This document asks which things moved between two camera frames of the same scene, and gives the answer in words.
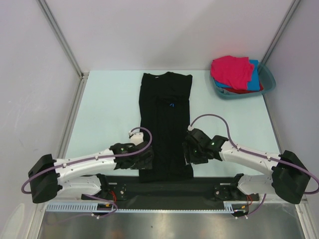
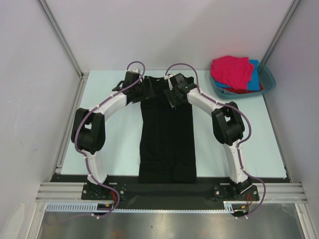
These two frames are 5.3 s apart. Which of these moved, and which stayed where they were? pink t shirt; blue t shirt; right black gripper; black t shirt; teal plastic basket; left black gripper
Moved: left black gripper; right black gripper
Stayed: pink t shirt; teal plastic basket; black t shirt; blue t shirt
